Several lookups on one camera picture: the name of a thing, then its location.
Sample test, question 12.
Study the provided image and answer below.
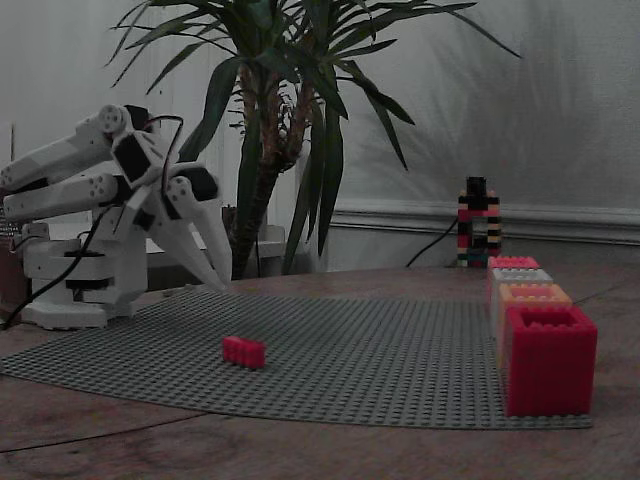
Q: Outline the small red Lego brick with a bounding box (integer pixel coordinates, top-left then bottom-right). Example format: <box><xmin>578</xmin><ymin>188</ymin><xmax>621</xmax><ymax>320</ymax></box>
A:
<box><xmin>222</xmin><ymin>335</ymin><xmax>267</xmax><ymax>372</ymax></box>

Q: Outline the grey Lego baseplate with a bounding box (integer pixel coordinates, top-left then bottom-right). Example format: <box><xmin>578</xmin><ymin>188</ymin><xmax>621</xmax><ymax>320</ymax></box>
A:
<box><xmin>0</xmin><ymin>288</ymin><xmax>594</xmax><ymax>432</ymax></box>

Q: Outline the striped Lego tower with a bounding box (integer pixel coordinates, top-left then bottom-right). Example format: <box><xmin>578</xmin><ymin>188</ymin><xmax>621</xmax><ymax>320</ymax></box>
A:
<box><xmin>456</xmin><ymin>188</ymin><xmax>502</xmax><ymax>269</ymax></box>

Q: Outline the pink lego box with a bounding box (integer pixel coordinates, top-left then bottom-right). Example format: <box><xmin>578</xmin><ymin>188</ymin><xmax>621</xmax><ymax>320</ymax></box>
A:
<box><xmin>485</xmin><ymin>255</ymin><xmax>542</xmax><ymax>303</ymax></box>

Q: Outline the white lego box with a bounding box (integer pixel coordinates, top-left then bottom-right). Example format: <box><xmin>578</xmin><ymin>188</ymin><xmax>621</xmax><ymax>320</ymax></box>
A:
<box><xmin>489</xmin><ymin>267</ymin><xmax>555</xmax><ymax>321</ymax></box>

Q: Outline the orange lego box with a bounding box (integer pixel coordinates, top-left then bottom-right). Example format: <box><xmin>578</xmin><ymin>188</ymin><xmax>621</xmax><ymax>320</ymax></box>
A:
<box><xmin>496</xmin><ymin>282</ymin><xmax>574</xmax><ymax>351</ymax></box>

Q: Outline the red lego box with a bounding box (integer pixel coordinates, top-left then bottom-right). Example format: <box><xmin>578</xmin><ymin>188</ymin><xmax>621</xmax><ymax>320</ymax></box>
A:
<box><xmin>504</xmin><ymin>305</ymin><xmax>600</xmax><ymax>418</ymax></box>

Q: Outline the green yucca plant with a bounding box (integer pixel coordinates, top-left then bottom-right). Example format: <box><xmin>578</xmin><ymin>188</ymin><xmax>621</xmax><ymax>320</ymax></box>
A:
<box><xmin>103</xmin><ymin>0</ymin><xmax>524</xmax><ymax>281</ymax></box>

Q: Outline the brown perforated chair back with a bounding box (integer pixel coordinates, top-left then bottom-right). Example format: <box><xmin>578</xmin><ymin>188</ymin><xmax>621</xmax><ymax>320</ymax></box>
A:
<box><xmin>0</xmin><ymin>208</ymin><xmax>29</xmax><ymax>312</ymax></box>

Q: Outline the red black servo wire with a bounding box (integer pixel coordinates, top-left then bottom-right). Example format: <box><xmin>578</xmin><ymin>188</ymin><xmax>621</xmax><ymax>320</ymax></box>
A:
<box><xmin>143</xmin><ymin>115</ymin><xmax>186</xmax><ymax>202</ymax></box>

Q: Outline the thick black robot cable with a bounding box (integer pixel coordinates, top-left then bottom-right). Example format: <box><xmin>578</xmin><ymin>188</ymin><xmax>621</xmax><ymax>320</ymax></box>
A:
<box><xmin>0</xmin><ymin>204</ymin><xmax>117</xmax><ymax>331</ymax></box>

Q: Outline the thin black camera cable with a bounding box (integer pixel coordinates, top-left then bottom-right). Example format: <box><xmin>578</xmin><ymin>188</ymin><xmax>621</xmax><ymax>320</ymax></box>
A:
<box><xmin>404</xmin><ymin>227</ymin><xmax>462</xmax><ymax>268</ymax></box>

